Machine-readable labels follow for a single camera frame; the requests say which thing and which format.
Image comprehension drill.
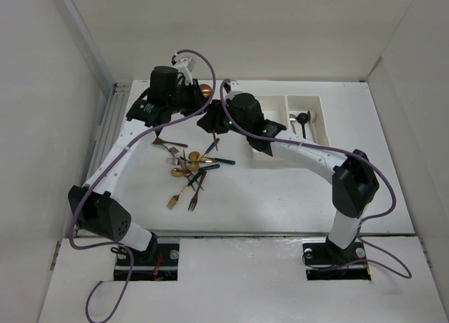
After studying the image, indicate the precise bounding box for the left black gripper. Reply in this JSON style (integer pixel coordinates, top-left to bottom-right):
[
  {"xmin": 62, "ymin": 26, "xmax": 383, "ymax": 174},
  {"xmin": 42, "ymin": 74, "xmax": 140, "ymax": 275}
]
[{"xmin": 168, "ymin": 79, "xmax": 210, "ymax": 117}]

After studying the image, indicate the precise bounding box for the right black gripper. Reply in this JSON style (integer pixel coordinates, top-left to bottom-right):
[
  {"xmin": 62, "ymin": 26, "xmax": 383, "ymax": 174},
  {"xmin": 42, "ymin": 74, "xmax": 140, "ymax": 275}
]
[{"xmin": 196, "ymin": 99, "xmax": 250, "ymax": 137}]

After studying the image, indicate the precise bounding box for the black handle fork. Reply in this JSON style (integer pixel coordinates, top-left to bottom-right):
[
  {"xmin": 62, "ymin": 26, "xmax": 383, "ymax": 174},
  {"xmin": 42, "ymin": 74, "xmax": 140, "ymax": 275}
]
[{"xmin": 212, "ymin": 131, "xmax": 220, "ymax": 151}]

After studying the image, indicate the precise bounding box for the silver spoon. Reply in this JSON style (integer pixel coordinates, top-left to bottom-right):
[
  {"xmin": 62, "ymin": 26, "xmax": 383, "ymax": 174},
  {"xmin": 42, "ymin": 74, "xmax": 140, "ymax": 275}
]
[{"xmin": 289, "ymin": 114, "xmax": 297, "ymax": 133}]

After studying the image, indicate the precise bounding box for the black plastic spoon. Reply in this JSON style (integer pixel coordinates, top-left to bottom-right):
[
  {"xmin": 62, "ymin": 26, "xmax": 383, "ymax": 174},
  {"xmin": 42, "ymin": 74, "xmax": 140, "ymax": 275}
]
[{"xmin": 297, "ymin": 112, "xmax": 309, "ymax": 139}]

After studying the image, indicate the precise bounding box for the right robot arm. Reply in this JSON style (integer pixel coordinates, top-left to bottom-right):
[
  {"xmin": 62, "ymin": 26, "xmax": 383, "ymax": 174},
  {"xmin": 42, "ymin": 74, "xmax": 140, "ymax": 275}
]
[{"xmin": 197, "ymin": 93, "xmax": 379, "ymax": 263}]

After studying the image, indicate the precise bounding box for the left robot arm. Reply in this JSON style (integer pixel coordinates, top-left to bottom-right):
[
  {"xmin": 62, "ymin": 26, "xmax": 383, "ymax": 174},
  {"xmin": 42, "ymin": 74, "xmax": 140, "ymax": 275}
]
[{"xmin": 68, "ymin": 60, "xmax": 208, "ymax": 265}]

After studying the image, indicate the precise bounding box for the silver fork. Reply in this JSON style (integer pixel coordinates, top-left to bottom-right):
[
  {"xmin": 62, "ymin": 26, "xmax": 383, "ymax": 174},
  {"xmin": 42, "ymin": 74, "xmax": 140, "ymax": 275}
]
[{"xmin": 166, "ymin": 147, "xmax": 184, "ymax": 165}]

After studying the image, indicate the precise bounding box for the brown wooden spoon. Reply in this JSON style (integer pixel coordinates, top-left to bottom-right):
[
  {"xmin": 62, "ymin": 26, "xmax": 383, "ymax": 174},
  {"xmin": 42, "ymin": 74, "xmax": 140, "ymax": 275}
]
[{"xmin": 152, "ymin": 138, "xmax": 188, "ymax": 148}]

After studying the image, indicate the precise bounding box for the left white plastic container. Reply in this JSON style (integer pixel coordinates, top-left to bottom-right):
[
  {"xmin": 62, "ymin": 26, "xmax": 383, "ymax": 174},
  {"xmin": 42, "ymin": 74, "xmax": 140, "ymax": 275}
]
[{"xmin": 250, "ymin": 94, "xmax": 293, "ymax": 162}]

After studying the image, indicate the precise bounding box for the white plastic container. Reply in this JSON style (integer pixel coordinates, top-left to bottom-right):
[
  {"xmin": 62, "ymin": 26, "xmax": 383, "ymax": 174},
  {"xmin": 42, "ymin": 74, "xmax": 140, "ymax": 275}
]
[
  {"xmin": 250, "ymin": 94, "xmax": 293, "ymax": 162},
  {"xmin": 286, "ymin": 95, "xmax": 329, "ymax": 146}
]

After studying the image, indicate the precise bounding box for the brown wooden fork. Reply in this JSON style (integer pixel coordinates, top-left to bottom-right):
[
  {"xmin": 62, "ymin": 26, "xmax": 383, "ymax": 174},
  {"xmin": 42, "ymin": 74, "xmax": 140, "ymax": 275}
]
[{"xmin": 188, "ymin": 171, "xmax": 206, "ymax": 211}]

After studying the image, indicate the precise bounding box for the right white plastic container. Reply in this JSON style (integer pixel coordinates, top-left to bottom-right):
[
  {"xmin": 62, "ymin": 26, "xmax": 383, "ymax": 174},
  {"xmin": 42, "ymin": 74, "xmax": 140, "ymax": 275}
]
[{"xmin": 286, "ymin": 95, "xmax": 329, "ymax": 146}]

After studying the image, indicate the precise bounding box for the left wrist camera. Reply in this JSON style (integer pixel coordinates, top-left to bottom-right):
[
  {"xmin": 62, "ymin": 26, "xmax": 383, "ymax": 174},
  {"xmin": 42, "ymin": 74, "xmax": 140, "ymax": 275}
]
[{"xmin": 171, "ymin": 56, "xmax": 196, "ymax": 85}]

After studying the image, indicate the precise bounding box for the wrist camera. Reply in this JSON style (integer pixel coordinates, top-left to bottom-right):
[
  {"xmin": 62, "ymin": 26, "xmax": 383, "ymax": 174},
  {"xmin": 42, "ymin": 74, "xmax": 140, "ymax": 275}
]
[
  {"xmin": 171, "ymin": 56, "xmax": 196, "ymax": 85},
  {"xmin": 224, "ymin": 80, "xmax": 243, "ymax": 99}
]

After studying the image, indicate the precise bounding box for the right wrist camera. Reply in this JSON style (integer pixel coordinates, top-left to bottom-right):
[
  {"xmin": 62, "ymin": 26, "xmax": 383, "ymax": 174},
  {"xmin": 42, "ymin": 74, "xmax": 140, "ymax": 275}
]
[{"xmin": 224, "ymin": 80, "xmax": 243, "ymax": 99}]

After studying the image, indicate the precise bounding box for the gold spoon green handle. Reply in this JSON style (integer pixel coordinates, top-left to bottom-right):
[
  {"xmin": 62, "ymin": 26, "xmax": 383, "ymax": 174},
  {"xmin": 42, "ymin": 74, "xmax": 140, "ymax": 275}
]
[{"xmin": 188, "ymin": 152, "xmax": 236, "ymax": 165}]

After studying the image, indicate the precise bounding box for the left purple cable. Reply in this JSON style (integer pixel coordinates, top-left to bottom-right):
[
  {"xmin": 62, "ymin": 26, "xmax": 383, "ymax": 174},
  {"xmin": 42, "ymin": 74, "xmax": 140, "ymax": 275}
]
[{"xmin": 68, "ymin": 48, "xmax": 215, "ymax": 322}]

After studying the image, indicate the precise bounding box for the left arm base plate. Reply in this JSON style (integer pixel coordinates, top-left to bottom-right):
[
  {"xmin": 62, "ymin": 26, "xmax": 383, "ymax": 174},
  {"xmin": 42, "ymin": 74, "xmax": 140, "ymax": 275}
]
[{"xmin": 110, "ymin": 237, "xmax": 180, "ymax": 282}]

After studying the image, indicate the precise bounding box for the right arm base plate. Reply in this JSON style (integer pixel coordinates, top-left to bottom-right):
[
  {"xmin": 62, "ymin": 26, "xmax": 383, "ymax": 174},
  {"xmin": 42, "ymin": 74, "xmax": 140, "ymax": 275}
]
[{"xmin": 302, "ymin": 241, "xmax": 371, "ymax": 281}]

